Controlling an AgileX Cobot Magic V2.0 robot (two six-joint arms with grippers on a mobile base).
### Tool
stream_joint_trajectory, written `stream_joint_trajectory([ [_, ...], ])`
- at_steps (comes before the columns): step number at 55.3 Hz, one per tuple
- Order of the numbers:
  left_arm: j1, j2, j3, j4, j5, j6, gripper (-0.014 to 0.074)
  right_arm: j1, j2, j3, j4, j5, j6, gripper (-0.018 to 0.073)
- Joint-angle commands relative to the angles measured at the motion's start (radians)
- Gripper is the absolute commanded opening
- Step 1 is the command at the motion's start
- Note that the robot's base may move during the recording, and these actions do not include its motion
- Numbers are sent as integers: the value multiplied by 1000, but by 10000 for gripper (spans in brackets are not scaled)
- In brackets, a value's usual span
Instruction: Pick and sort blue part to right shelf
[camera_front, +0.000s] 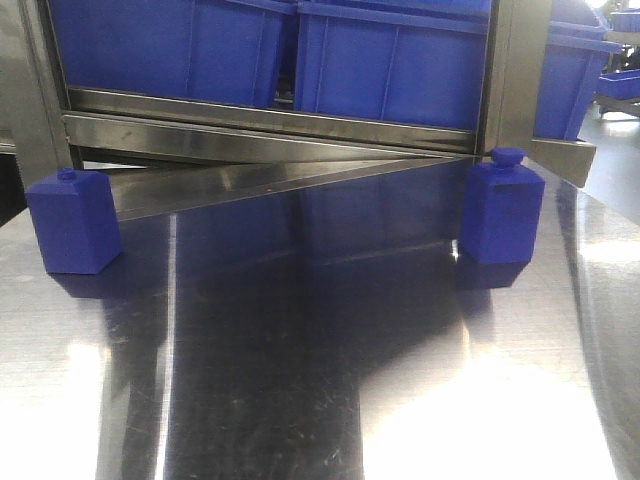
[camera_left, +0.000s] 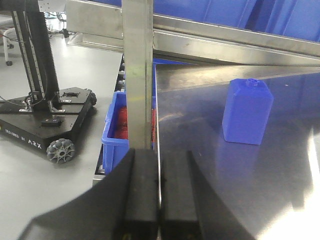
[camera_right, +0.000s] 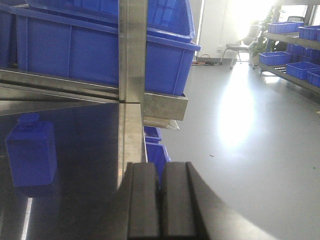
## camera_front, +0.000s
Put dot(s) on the blue plastic bin, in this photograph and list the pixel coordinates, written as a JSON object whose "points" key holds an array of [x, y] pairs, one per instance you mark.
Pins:
{"points": [[421, 66], [220, 51], [574, 58]]}

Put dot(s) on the blue bottle-shaped part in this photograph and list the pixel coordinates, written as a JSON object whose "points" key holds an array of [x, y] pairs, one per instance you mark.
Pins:
{"points": [[501, 209], [75, 221]]}

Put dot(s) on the blue plastic bin, left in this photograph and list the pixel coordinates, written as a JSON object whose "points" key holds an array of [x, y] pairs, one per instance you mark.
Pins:
{"points": [[220, 51]]}

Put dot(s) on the blue plastic bin, right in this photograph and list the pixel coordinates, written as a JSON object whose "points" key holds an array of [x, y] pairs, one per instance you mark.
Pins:
{"points": [[574, 58]]}

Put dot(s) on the distant blue tray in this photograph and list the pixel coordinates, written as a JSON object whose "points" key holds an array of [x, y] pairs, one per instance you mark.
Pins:
{"points": [[620, 85]]}

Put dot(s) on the stainless steel shelf frame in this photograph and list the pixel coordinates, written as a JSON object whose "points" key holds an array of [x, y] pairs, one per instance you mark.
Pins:
{"points": [[170, 149]]}

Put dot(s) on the blue plastic bin, middle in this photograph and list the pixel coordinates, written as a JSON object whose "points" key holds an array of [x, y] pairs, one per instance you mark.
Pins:
{"points": [[421, 66]]}

